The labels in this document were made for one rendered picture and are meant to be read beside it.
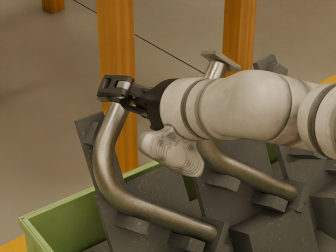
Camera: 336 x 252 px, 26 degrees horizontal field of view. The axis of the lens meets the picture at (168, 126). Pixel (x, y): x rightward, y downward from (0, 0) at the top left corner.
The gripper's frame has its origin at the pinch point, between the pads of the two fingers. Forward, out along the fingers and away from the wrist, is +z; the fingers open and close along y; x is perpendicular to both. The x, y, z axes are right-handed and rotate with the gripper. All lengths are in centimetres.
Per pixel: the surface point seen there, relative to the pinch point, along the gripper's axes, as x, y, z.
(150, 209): 11.0, -11.2, 3.5
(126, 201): 11.5, -7.0, 3.5
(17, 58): -54, -58, 252
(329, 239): 2.4, -47.3, 4.1
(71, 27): -85, -81, 264
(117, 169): 7.2, -6.3, 8.5
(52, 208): 15.8, -4.2, 20.0
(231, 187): 2.6, -22.7, 2.4
